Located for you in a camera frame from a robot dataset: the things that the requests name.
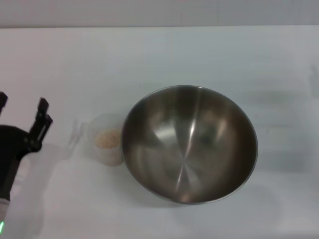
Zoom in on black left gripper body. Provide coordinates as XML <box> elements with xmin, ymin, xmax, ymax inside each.
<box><xmin>0</xmin><ymin>125</ymin><xmax>42</xmax><ymax>201</ymax></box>

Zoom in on white rice grains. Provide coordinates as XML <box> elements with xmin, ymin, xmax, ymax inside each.
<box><xmin>95</xmin><ymin>129</ymin><xmax>121</xmax><ymax>150</ymax></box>

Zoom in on clear plastic measuring cup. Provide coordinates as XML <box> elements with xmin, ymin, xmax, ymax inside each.
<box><xmin>84</xmin><ymin>113</ymin><xmax>124</xmax><ymax>167</ymax></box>

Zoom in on stainless steel mixing bowl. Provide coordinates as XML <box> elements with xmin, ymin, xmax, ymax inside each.
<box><xmin>121</xmin><ymin>85</ymin><xmax>259</xmax><ymax>206</ymax></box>

